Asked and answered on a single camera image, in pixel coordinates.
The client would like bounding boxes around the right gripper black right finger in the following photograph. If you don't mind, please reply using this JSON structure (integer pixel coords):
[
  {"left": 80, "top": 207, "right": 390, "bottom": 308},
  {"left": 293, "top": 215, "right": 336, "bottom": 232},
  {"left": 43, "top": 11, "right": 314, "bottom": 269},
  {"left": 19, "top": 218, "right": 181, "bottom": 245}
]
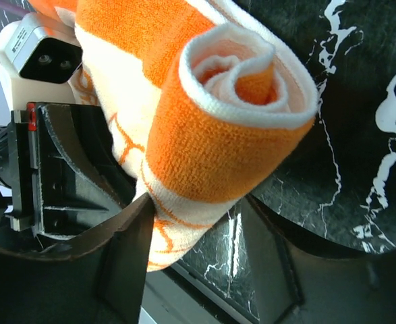
[{"left": 241, "top": 195, "right": 396, "bottom": 323}]

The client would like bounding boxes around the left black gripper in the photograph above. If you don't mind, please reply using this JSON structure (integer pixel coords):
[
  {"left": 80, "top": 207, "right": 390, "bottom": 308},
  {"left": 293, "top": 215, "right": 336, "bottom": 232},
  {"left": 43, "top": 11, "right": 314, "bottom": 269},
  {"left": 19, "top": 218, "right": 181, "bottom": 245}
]
[{"left": 0, "top": 103, "right": 137, "bottom": 250}]

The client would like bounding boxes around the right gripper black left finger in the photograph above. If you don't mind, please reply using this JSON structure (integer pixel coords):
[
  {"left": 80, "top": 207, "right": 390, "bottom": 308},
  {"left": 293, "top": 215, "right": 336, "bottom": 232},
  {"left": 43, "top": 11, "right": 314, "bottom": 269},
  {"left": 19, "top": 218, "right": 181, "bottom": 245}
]
[{"left": 0, "top": 194, "right": 154, "bottom": 323}]

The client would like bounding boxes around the orange Doraemon towel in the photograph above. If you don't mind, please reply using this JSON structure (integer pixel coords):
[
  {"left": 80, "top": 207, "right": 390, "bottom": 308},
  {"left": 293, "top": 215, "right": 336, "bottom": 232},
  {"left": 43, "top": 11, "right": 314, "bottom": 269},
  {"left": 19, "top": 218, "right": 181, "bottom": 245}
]
[{"left": 32, "top": 1, "right": 318, "bottom": 271}]

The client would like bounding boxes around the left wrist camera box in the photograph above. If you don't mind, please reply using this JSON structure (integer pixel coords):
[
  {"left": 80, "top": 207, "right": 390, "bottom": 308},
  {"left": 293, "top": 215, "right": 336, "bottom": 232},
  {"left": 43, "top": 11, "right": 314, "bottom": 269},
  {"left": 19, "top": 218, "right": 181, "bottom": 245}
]
[{"left": 0, "top": 13, "right": 82, "bottom": 111}]

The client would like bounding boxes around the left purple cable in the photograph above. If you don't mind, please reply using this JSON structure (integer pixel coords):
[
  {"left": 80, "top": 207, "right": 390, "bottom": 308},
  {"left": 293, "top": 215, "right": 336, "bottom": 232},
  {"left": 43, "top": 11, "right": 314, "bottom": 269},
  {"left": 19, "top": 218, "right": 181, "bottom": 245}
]
[{"left": 0, "top": 0, "right": 30, "bottom": 16}]

